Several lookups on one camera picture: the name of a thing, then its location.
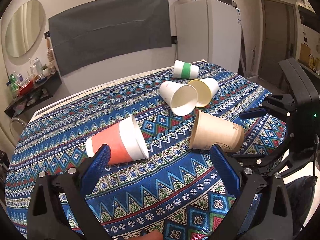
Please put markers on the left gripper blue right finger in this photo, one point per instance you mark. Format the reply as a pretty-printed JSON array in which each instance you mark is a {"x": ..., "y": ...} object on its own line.
[{"x": 242, "y": 183}]

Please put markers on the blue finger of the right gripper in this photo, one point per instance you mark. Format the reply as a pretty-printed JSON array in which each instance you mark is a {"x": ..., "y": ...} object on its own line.
[
  {"x": 253, "y": 113},
  {"x": 262, "y": 163}
]

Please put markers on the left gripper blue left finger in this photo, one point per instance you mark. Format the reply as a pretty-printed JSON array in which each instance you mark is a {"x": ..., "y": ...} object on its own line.
[{"x": 76, "y": 183}]

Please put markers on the brown kraft paper cup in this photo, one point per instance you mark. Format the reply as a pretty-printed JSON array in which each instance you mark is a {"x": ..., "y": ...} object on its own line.
[{"x": 209, "y": 130}]

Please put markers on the red and white paper cup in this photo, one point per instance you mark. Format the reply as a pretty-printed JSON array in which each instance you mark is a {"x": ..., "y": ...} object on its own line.
[{"x": 125, "y": 140}]

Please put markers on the white cup yellow rim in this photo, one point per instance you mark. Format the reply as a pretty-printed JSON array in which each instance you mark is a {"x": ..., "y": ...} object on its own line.
[{"x": 206, "y": 89}]

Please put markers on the plain white paper cup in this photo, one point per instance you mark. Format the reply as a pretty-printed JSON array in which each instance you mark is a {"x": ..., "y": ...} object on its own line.
[{"x": 181, "y": 99}]

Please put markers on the white cup green band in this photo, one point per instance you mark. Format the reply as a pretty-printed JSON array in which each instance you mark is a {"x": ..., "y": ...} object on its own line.
[{"x": 184, "y": 70}]

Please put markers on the person's left hand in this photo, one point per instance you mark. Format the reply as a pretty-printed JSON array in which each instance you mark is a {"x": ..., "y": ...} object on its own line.
[{"x": 154, "y": 235}]

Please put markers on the blue patterned tablecloth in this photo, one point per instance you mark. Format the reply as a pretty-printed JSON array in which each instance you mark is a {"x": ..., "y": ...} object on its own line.
[{"x": 171, "y": 188}]

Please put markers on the brown door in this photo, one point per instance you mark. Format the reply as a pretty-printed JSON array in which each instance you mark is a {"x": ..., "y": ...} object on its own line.
[{"x": 279, "y": 39}]

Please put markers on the white refrigerator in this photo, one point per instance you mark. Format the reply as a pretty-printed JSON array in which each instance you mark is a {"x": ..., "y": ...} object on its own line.
[{"x": 209, "y": 30}]

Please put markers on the small potted plant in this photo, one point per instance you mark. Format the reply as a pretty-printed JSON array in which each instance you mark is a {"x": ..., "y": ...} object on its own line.
[{"x": 45, "y": 70}]

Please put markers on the green bottle on shelf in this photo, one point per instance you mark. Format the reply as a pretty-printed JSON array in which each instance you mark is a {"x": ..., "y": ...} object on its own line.
[{"x": 14, "y": 85}]

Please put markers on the white bottle on shelf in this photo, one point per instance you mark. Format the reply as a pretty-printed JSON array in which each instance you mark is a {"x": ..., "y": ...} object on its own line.
[{"x": 37, "y": 63}]

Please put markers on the dark grey cloth covered screen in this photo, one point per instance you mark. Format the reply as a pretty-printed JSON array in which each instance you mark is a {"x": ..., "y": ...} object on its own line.
[{"x": 102, "y": 29}]

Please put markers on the black wall shelf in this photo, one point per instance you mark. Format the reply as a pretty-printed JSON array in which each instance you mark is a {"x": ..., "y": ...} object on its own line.
[{"x": 39, "y": 93}]

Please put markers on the oval wall mirror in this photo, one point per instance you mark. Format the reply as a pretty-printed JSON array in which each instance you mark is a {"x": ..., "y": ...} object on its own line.
[{"x": 24, "y": 28}]

